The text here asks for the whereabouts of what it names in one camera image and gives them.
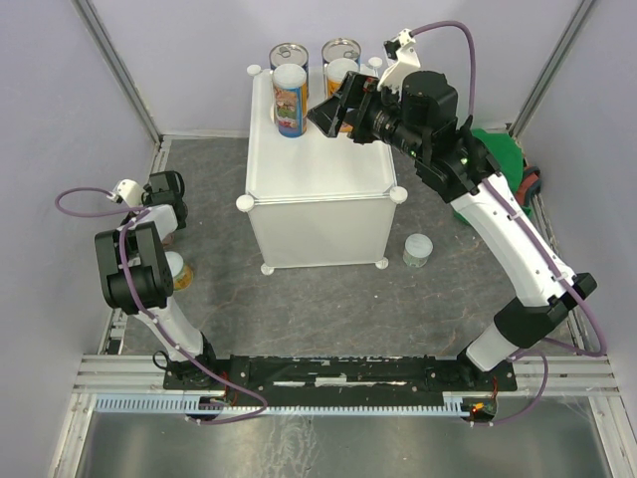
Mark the blue soup can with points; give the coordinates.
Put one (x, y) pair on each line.
(338, 48)
(290, 53)

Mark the left aluminium corner post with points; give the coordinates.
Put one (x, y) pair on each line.
(90, 16)

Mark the yellow short can white lid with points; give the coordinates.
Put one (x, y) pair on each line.
(181, 272)

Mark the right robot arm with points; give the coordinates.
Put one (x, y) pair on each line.
(421, 122)

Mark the tall blue can white lid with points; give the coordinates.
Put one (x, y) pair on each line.
(290, 103)

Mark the green cloth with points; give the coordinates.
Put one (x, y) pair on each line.
(507, 154)

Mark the aluminium corner post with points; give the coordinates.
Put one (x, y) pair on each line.
(90, 16)
(549, 71)

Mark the tall orange can white lid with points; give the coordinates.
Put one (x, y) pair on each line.
(335, 72)

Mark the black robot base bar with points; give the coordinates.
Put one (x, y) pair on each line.
(359, 382)

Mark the short green can clear lid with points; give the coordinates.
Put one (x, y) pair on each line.
(417, 250)

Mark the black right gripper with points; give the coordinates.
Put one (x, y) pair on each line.
(358, 93)

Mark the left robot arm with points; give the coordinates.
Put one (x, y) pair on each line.
(136, 277)

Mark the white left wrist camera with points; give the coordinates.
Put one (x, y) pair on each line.
(127, 191)

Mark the right aluminium corner post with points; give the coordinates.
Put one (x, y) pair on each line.
(549, 71)

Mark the white plastic cube cabinet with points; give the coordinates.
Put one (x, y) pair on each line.
(314, 201)

